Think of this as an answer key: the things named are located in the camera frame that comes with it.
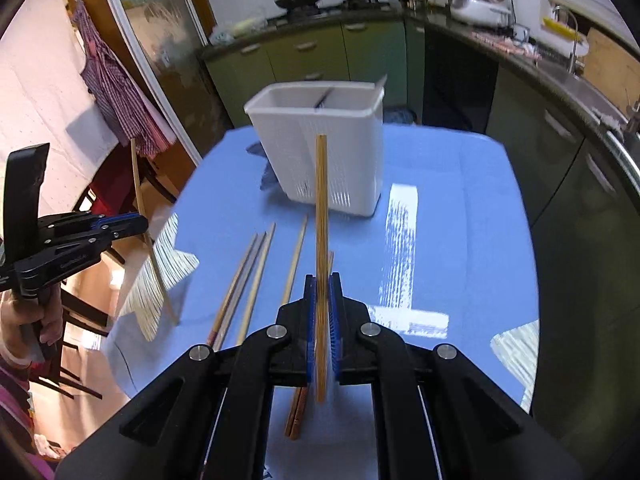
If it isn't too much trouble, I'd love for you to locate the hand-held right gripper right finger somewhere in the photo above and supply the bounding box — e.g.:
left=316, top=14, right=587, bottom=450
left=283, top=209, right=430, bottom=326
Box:
left=327, top=272, right=583, bottom=480

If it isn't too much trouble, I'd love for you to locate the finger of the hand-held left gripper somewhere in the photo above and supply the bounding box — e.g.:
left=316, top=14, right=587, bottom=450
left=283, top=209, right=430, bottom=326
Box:
left=10, top=216, right=150, bottom=297
left=39, top=212, right=145, bottom=247

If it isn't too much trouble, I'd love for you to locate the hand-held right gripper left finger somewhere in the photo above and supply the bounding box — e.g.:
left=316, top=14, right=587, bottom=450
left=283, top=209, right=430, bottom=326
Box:
left=55, top=274, right=318, bottom=480

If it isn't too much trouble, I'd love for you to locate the white plastic utensil holder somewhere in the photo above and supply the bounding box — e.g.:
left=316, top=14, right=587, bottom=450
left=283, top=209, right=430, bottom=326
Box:
left=244, top=81, right=386, bottom=218

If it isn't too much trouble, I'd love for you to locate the person's left forearm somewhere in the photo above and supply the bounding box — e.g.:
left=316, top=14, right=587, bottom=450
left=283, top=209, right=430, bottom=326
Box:
left=0, top=345, right=57, bottom=476

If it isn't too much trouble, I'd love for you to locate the person's left hand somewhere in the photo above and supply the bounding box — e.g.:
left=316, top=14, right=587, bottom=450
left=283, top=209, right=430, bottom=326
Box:
left=0, top=299, right=63, bottom=362

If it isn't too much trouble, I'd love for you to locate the red cushioned wooden chair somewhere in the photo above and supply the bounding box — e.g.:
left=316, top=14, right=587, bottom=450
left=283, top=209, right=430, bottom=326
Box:
left=75, top=145, right=176, bottom=271

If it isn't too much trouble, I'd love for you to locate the purple checked apron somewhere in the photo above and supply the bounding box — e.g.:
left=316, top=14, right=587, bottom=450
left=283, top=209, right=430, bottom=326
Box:
left=70, top=0, right=177, bottom=158

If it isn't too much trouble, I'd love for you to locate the blue star-print tablecloth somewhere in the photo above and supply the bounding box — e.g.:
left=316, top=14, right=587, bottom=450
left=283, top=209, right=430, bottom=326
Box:
left=102, top=125, right=542, bottom=480

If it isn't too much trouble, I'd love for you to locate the frosted glass sliding door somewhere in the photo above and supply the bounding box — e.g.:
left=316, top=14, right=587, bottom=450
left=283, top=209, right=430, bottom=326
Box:
left=95, top=0, right=236, bottom=133

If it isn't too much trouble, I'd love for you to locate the clear plastic bag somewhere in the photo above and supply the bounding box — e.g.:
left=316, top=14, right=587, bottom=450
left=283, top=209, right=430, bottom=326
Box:
left=210, top=16, right=268, bottom=43

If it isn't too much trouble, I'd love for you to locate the gas stove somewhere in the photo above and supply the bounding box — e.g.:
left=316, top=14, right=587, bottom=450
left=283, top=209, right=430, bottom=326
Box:
left=270, top=2, right=396, bottom=17

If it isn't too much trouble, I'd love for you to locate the patterned dish cloth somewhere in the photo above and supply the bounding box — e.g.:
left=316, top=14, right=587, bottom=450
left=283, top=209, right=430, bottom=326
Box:
left=472, top=30, right=543, bottom=63

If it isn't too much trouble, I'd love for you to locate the low white kitchen appliance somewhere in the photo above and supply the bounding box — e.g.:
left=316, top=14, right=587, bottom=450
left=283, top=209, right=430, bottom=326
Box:
left=450, top=0, right=513, bottom=26

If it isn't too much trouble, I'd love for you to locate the stainless steel sink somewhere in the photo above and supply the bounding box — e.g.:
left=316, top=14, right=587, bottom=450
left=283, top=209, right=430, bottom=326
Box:
left=550, top=60, right=640, bottom=128

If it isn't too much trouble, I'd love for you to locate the large steel faucet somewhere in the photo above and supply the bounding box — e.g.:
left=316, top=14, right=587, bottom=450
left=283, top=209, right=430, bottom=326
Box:
left=622, top=89, right=640, bottom=133

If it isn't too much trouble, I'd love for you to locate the thin arched faucet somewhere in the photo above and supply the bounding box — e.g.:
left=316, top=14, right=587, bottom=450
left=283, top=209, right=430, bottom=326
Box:
left=552, top=5, right=590, bottom=73

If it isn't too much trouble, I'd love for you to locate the wooden cutting board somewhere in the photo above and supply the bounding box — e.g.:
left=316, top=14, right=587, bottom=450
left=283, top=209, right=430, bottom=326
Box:
left=585, top=25, right=640, bottom=106

